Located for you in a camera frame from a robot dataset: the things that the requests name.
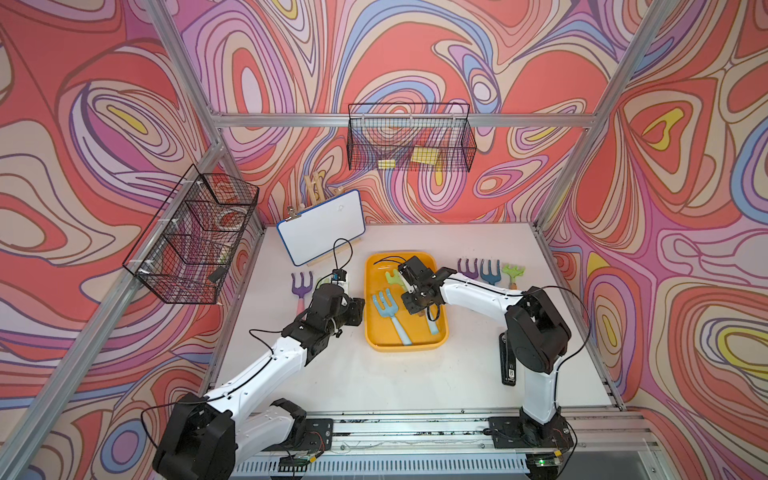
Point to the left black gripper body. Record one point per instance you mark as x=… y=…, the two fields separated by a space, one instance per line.
x=347 y=315

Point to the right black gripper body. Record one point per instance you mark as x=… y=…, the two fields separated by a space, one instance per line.
x=414 y=301

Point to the green rake wooden handle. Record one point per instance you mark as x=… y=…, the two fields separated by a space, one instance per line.
x=393 y=277
x=513 y=272

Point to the purple rake pink handle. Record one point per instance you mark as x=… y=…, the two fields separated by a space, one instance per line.
x=302 y=284

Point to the purple fork pink handle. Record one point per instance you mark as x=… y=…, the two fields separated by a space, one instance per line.
x=469 y=267

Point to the teal rake yellow handle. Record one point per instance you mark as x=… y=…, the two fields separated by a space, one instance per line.
x=490 y=271

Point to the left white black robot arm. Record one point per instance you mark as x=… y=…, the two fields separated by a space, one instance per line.
x=207 y=436

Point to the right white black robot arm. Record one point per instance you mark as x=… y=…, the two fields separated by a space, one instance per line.
x=536 y=334

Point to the yellow plastic storage tray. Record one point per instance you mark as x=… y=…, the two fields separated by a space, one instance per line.
x=389 y=327

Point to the blue framed whiteboard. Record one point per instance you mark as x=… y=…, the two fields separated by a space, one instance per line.
x=312 y=233

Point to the black stapler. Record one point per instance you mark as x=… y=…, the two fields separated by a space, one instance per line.
x=507 y=362

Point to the wooden easel stand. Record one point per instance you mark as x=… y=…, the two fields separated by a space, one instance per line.
x=316 y=194

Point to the small yellow note in basket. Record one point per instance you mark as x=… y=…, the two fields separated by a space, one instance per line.
x=386 y=164

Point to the yellow sponge in basket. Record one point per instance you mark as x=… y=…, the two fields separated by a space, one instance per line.
x=425 y=156

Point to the green circuit board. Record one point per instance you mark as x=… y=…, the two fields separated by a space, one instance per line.
x=294 y=464

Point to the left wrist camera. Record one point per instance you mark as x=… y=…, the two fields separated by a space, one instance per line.
x=338 y=276

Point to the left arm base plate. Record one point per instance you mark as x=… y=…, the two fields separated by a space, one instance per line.
x=316 y=435

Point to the black wire basket back wall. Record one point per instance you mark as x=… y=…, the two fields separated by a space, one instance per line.
x=390 y=130

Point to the black wire basket wall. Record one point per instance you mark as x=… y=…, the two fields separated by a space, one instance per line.
x=185 y=255
x=390 y=130

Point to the black wire basket left wall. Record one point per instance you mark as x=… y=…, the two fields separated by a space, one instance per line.
x=185 y=255

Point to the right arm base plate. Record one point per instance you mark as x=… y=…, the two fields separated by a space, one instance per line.
x=522 y=432

